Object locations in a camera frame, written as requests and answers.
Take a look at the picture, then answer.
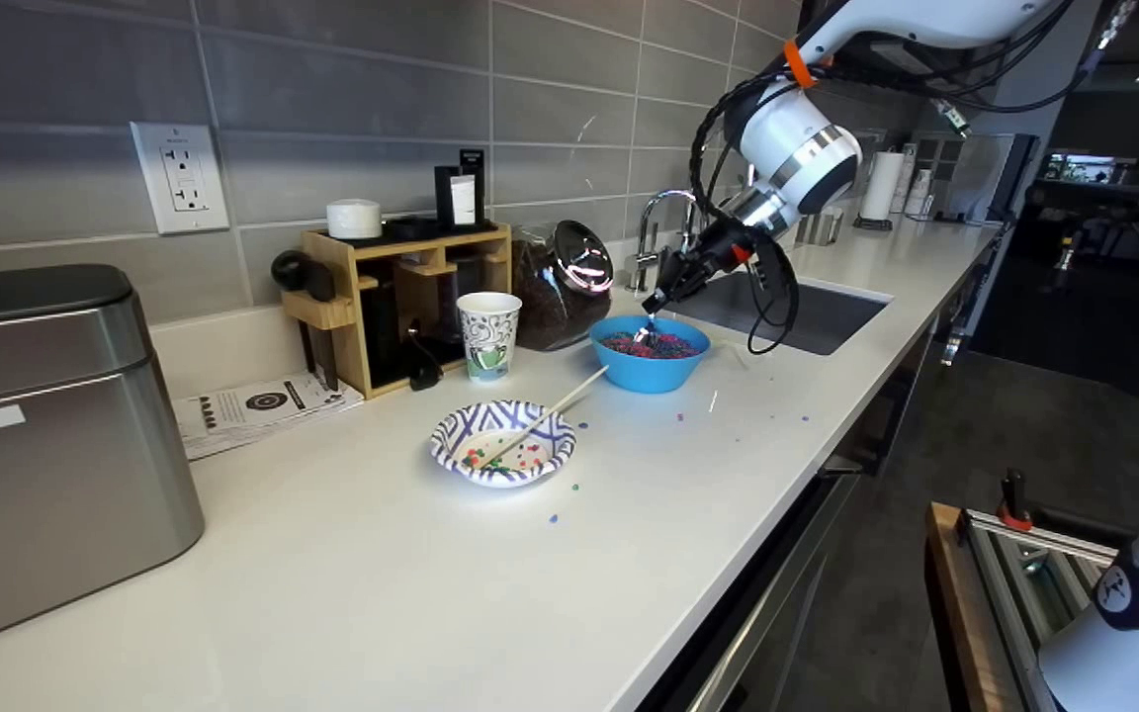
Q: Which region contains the black bottle white label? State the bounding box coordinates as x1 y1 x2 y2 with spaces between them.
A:
430 147 491 229

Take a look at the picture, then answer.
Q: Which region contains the white blue patterned bowl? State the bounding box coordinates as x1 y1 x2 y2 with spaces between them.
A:
426 395 581 491

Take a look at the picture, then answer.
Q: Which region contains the black kettle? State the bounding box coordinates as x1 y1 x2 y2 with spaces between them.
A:
509 218 616 354

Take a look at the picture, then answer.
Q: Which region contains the red clamp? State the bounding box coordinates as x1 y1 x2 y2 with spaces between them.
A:
998 470 1037 539

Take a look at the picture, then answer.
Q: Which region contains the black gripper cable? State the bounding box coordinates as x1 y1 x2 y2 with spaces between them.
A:
685 71 809 361

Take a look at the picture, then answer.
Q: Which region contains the small white cup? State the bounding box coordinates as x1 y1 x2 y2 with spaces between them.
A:
323 192 387 246

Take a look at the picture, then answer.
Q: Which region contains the white paper towel roll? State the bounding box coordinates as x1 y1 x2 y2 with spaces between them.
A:
859 147 910 229

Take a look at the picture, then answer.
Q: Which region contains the stainless steel bin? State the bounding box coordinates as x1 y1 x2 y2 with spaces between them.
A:
0 259 209 660

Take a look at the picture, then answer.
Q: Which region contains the black round knob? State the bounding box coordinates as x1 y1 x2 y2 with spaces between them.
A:
271 250 335 303

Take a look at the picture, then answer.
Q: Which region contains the coloured gravel pile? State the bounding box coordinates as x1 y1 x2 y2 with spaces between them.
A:
602 325 706 362

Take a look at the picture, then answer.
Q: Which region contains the steel sink basin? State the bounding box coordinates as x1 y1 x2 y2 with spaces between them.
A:
674 270 890 361

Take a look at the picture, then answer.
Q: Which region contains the thin white stick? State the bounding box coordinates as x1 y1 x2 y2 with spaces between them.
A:
483 362 612 466

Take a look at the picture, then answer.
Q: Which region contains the patterned paper cup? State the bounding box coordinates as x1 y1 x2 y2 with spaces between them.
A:
455 290 528 387

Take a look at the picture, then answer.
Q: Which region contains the orange cable strap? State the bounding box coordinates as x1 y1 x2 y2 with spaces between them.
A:
778 38 819 94

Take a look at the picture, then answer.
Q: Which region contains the small chrome faucet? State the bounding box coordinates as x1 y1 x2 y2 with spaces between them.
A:
632 185 707 300

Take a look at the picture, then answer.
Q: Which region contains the printed paper card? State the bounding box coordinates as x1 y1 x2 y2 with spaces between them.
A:
178 373 370 464

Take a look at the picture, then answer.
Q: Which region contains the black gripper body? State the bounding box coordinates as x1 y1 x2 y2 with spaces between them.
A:
670 214 766 283

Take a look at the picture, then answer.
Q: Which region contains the wooden organiser rack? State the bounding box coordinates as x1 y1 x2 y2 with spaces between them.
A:
281 221 517 403

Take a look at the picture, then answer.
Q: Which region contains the white wall outlet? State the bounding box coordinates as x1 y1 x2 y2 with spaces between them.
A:
128 117 235 237

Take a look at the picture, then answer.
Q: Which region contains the wooden cart with metal rail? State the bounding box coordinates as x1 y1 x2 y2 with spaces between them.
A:
921 499 1129 712

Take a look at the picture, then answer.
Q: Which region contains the steel dishwasher handle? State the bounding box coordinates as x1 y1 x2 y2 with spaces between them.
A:
685 473 861 712

